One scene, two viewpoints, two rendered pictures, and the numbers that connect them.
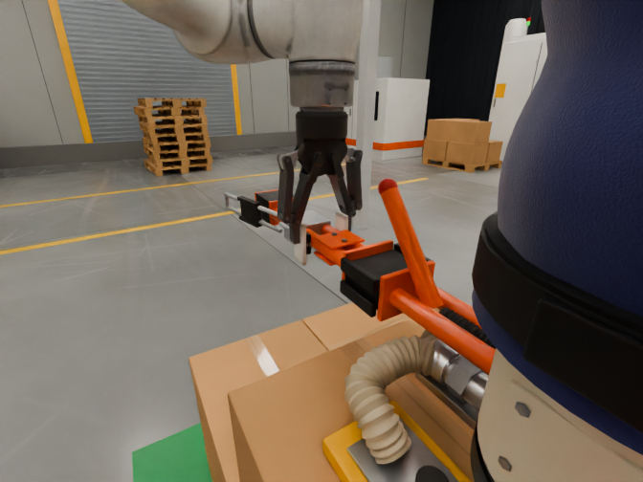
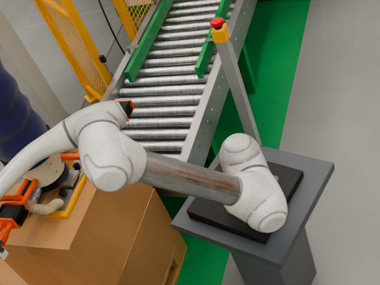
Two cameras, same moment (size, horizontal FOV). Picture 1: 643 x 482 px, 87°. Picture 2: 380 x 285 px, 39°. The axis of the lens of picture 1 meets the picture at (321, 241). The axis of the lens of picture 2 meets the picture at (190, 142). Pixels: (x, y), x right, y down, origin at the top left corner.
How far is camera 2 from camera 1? 198 cm
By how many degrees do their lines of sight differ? 93
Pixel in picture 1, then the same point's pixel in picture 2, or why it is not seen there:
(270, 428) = (70, 231)
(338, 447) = (65, 212)
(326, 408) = (56, 228)
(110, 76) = not seen: outside the picture
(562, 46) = (16, 135)
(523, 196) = not seen: hidden behind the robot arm
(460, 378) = (37, 193)
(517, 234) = not seen: hidden behind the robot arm
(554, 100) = (24, 138)
